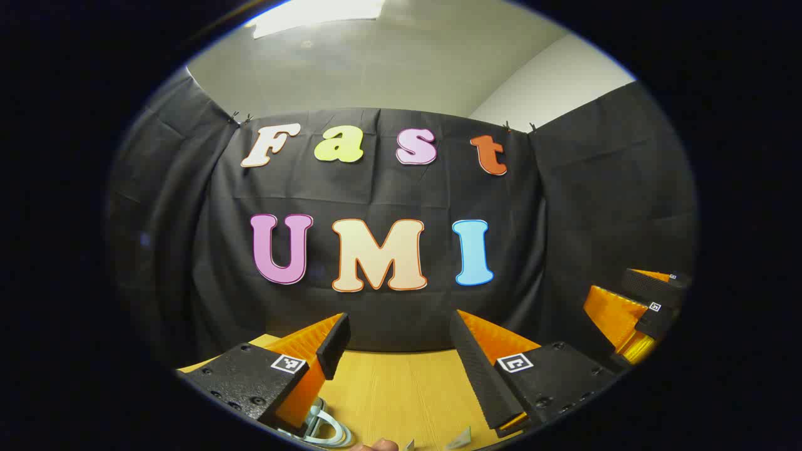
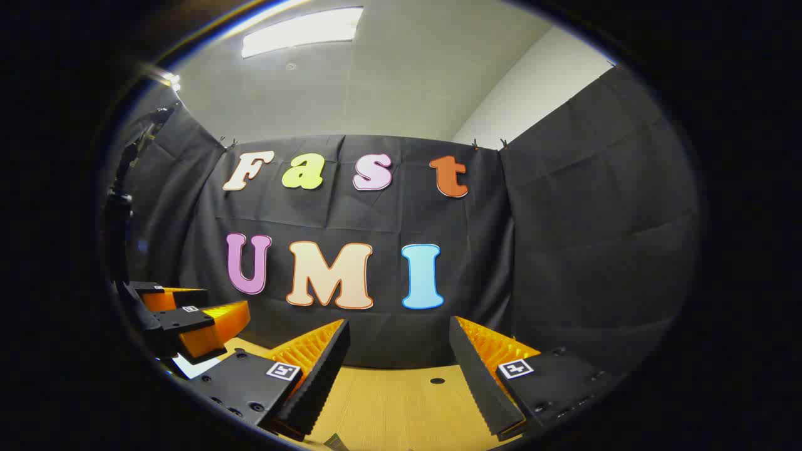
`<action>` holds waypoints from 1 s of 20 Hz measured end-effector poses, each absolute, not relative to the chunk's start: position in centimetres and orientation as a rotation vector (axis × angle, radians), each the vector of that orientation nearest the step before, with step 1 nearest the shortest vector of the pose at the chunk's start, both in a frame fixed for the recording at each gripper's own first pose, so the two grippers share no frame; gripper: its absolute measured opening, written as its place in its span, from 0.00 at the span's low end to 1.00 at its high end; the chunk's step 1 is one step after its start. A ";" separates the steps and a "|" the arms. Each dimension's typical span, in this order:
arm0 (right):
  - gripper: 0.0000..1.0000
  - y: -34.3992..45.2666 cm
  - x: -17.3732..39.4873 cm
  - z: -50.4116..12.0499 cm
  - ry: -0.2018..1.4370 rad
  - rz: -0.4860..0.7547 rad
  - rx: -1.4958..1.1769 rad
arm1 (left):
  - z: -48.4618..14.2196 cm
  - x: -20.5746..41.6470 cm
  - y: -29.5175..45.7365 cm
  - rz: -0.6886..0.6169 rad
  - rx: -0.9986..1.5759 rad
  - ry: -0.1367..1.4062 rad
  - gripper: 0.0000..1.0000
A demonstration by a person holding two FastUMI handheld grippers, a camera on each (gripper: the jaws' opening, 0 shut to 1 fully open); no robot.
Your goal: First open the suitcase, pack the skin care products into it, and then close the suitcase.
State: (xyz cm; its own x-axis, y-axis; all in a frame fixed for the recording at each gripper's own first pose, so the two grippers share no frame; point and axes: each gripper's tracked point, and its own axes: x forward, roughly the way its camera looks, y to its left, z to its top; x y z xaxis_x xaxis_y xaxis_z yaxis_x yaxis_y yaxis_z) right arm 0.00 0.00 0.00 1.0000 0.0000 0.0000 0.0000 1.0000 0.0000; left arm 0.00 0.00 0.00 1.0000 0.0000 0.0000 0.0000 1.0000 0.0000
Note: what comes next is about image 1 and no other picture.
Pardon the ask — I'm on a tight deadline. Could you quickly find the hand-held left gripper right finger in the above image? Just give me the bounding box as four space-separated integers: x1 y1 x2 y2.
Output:
449 309 618 439

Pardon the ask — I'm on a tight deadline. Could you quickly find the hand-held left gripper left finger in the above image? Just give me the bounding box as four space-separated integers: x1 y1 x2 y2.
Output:
177 312 352 432

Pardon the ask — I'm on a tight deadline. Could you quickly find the light blue suitcase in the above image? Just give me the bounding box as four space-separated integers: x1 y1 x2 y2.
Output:
276 396 355 449

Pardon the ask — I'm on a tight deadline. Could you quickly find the black backdrop cloth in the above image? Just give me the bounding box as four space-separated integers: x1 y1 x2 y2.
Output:
107 68 699 370

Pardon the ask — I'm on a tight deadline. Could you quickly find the ceiling light panel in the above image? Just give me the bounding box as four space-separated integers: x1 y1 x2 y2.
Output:
251 0 387 39

